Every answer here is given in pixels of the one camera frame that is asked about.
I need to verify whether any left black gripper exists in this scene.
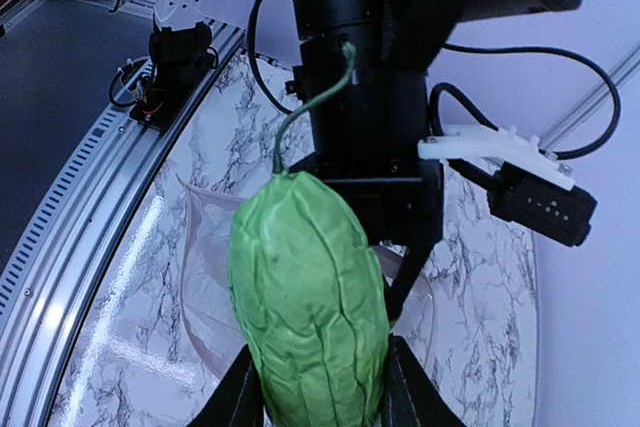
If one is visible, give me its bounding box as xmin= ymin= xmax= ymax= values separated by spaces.
xmin=289 ymin=50 xmax=443 ymax=323

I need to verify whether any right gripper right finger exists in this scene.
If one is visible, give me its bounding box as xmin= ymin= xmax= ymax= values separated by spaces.
xmin=382 ymin=334 xmax=463 ymax=427

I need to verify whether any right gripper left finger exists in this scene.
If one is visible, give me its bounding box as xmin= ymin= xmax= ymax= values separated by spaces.
xmin=187 ymin=345 xmax=263 ymax=427

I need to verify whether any green toy bitter gourd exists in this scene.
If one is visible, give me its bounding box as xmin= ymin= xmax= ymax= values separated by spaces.
xmin=227 ymin=41 xmax=391 ymax=427

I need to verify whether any clear zip top bag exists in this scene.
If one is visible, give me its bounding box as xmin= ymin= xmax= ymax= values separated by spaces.
xmin=174 ymin=174 xmax=441 ymax=383

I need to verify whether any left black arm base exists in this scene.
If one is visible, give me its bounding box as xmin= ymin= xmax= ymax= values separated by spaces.
xmin=109 ymin=21 xmax=219 ymax=133

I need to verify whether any aluminium front rail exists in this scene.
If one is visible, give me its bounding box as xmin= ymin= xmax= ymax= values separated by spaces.
xmin=1 ymin=22 xmax=247 ymax=426

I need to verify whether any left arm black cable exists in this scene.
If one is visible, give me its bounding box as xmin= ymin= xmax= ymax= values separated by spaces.
xmin=247 ymin=0 xmax=624 ymax=163

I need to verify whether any left aluminium frame post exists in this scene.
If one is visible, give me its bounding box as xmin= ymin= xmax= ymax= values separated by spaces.
xmin=541 ymin=43 xmax=639 ymax=149

